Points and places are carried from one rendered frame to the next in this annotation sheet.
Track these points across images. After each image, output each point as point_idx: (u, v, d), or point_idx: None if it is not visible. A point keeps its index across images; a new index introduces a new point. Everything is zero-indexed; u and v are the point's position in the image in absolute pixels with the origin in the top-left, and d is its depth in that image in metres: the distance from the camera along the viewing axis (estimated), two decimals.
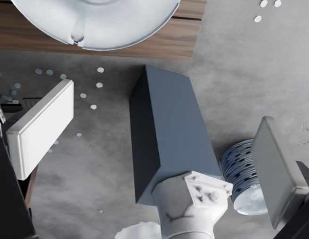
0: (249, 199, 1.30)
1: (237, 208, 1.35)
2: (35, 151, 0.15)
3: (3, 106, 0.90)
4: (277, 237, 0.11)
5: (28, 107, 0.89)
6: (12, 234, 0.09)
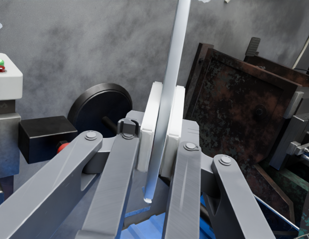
0: None
1: None
2: (151, 146, 0.17)
3: None
4: (173, 194, 0.12)
5: None
6: (100, 223, 0.10)
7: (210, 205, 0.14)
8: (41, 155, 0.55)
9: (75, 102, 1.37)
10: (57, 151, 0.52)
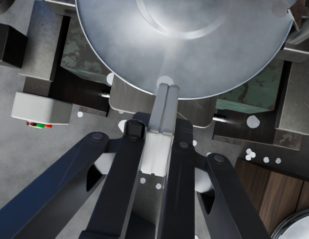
0: (222, 32, 0.38)
1: (286, 13, 0.37)
2: (158, 148, 0.17)
3: None
4: (168, 193, 0.12)
5: None
6: (104, 224, 0.10)
7: (204, 204, 0.14)
8: None
9: (7, 7, 1.17)
10: None
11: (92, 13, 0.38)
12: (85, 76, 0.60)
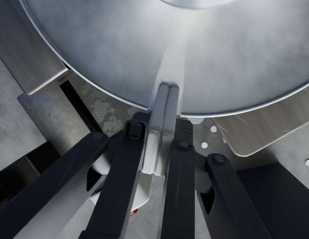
0: None
1: None
2: (158, 148, 0.17)
3: None
4: (168, 193, 0.12)
5: None
6: (104, 224, 0.10)
7: (204, 204, 0.14)
8: (16, 177, 0.33)
9: None
10: None
11: (243, 85, 0.22)
12: None
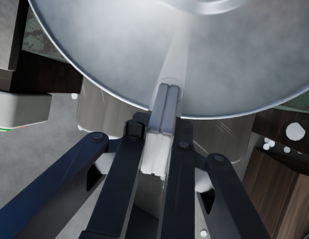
0: None
1: None
2: (158, 148, 0.17)
3: None
4: (168, 193, 0.12)
5: None
6: (104, 224, 0.10)
7: (204, 204, 0.14)
8: None
9: None
10: None
11: (243, 89, 0.22)
12: (63, 60, 0.45)
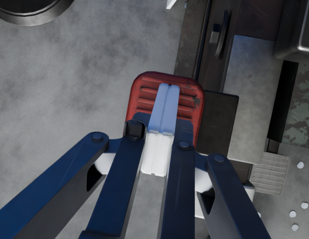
0: None
1: None
2: (158, 148, 0.17)
3: None
4: (168, 193, 0.12)
5: (278, 160, 0.83)
6: (104, 224, 0.10)
7: (204, 204, 0.14)
8: (209, 108, 0.26)
9: (69, 4, 0.95)
10: None
11: None
12: None
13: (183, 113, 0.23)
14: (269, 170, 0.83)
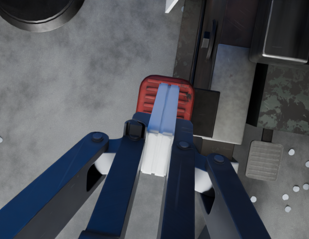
0: None
1: None
2: (158, 148, 0.17)
3: None
4: (168, 193, 0.12)
5: (272, 148, 0.90)
6: (104, 224, 0.10)
7: (204, 204, 0.14)
8: (198, 101, 0.36)
9: (76, 11, 1.04)
10: None
11: None
12: None
13: (179, 105, 0.30)
14: (265, 158, 0.90)
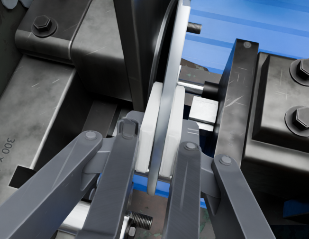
0: None
1: None
2: (151, 146, 0.17)
3: None
4: (173, 194, 0.12)
5: None
6: (99, 224, 0.10)
7: (210, 205, 0.14)
8: None
9: None
10: None
11: None
12: None
13: None
14: None
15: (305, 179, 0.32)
